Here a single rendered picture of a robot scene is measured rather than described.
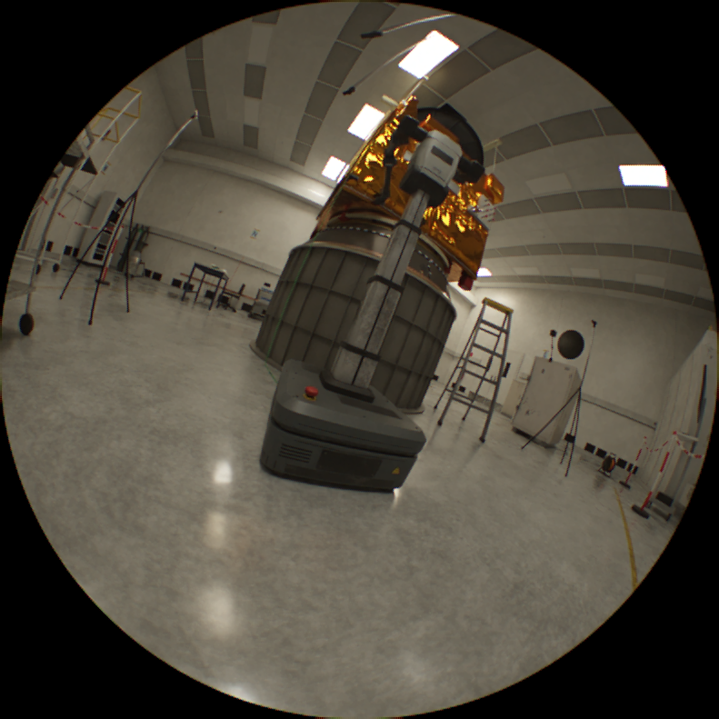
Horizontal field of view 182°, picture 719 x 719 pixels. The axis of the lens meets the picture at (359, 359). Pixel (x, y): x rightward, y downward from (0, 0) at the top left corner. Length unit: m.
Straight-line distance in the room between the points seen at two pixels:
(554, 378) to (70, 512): 4.94
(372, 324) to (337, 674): 0.98
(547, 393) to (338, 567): 4.33
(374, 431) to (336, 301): 1.36
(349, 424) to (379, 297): 0.48
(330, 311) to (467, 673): 2.03
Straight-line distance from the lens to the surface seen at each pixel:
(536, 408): 4.56
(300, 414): 0.60
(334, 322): 1.83
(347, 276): 1.90
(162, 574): 0.51
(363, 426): 0.66
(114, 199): 7.68
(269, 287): 6.86
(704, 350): 5.83
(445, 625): 0.61
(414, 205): 1.09
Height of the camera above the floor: 0.46
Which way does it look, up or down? 4 degrees down
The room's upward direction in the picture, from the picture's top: 21 degrees clockwise
